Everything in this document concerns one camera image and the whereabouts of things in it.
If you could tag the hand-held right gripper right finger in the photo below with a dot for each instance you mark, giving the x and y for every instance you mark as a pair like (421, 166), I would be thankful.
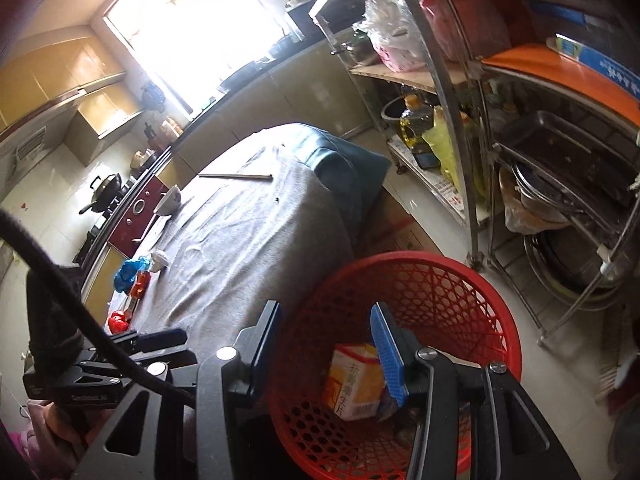
(389, 360)

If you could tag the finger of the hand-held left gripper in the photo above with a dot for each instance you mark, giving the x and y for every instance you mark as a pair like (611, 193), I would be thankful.
(175, 356)
(150, 341)

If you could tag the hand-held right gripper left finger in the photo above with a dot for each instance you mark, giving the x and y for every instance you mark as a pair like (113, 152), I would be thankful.
(266, 345)

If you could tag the small red plastic bag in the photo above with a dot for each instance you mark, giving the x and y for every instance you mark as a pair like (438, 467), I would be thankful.
(118, 323)

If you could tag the orange wrapper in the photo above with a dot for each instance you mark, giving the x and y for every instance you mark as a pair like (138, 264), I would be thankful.
(141, 285)

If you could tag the blue plastic bag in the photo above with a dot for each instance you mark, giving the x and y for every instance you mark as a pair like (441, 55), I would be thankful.
(129, 272)

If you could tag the white paper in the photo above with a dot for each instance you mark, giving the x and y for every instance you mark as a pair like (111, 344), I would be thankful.
(159, 261)

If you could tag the red plastic mesh basket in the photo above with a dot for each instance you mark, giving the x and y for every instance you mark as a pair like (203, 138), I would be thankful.
(450, 285)

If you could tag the person's left hand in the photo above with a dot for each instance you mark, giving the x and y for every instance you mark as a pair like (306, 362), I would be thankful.
(55, 425)

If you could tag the yellow drink carton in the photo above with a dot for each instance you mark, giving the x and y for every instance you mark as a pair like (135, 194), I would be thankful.
(350, 380)

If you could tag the grey tablecloth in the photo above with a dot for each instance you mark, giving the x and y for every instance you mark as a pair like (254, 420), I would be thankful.
(240, 240)

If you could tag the dark red oven panel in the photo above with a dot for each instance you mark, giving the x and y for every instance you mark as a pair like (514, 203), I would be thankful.
(140, 215)

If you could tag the cardboard box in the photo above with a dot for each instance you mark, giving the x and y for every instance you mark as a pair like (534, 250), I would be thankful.
(400, 230)

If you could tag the white bowl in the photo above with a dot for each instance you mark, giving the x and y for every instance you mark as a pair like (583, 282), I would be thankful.
(169, 201)

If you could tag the black wok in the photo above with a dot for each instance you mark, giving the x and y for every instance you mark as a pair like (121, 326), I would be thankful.
(104, 187)

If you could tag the pair of chopsticks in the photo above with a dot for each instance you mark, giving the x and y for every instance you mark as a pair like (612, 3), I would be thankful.
(235, 176)

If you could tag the white red printed box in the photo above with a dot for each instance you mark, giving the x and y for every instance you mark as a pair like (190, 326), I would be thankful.
(445, 190)

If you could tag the blue cloth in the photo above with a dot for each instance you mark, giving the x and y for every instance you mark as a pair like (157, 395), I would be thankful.
(350, 170)

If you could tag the steel rack with trays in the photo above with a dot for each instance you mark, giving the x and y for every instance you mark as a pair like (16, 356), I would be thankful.
(500, 200)

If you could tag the large round steel pan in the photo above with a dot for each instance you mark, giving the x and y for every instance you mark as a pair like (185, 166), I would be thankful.
(565, 265)

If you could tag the yellow plastic bag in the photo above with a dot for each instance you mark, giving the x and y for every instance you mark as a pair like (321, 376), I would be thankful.
(445, 155)

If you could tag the orange seasoning bottles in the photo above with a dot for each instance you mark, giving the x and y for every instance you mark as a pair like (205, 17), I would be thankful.
(171, 128)

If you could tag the stack of steel pans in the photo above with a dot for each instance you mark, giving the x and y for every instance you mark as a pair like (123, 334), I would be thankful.
(555, 205)

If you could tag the cooking oil bottle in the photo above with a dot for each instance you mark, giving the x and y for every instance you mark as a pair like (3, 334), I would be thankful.
(415, 122)

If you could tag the dark round pot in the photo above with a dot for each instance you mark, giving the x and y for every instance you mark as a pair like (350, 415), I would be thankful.
(389, 110)

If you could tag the kitchen counter cabinet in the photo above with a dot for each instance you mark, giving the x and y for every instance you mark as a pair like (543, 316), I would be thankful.
(290, 90)

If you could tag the rectangular metal tray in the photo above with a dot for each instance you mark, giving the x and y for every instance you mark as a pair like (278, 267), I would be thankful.
(565, 155)

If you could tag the metal rack with wooden shelf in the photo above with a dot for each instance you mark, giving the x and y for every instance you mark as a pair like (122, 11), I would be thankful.
(430, 77)

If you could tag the window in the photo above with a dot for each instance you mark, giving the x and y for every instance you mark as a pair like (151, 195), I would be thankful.
(200, 35)

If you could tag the steel pot with lid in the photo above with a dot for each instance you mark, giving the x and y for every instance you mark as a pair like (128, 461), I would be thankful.
(357, 47)

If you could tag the black microwave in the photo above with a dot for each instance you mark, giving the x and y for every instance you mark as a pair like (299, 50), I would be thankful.
(300, 22)

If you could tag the white plastic bag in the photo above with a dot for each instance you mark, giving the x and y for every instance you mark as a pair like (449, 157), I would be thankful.
(390, 35)

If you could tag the orange board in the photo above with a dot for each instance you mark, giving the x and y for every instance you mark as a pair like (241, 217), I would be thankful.
(565, 72)

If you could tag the large red plastic bag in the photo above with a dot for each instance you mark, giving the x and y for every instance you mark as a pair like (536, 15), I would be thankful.
(470, 15)

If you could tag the long blue box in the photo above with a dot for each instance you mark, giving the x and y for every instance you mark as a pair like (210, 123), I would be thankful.
(595, 57)

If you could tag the yellow wall cabinet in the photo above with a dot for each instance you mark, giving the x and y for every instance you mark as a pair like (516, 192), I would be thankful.
(60, 70)

